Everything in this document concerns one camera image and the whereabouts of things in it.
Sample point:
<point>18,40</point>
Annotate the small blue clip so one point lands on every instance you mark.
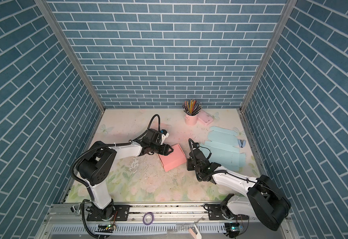
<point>241,143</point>

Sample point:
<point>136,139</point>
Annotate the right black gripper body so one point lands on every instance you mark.
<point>198,170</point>

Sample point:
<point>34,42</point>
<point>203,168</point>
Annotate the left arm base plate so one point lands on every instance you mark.
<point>111,213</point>

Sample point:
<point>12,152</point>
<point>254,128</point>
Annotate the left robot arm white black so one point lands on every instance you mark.
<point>92,167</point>

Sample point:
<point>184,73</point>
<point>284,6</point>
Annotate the white tool on rail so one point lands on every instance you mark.
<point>192,228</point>

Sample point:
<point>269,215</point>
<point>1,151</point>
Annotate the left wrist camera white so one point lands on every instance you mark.
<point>164,135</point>

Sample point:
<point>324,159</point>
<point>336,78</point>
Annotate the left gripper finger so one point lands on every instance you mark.
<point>166,148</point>
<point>163,153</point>

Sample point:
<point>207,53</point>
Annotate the coloured pencils bundle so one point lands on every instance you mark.
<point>192,107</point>

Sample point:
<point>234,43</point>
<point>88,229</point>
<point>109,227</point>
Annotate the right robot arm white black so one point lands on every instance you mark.
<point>267,202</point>

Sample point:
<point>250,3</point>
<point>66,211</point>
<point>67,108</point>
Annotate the pink pencil case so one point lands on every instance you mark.
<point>204,118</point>

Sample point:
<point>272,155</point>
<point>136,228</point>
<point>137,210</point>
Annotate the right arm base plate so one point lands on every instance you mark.
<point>215,213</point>

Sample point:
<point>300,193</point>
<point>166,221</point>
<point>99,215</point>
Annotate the pink paper box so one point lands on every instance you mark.
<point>174,159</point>

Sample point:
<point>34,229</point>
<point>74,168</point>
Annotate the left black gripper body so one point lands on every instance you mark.
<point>155,147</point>

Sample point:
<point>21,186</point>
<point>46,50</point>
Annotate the light blue flat paper box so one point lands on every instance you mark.
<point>223,146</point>

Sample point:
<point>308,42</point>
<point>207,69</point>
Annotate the pink metal pencil cup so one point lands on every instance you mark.
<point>190,120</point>

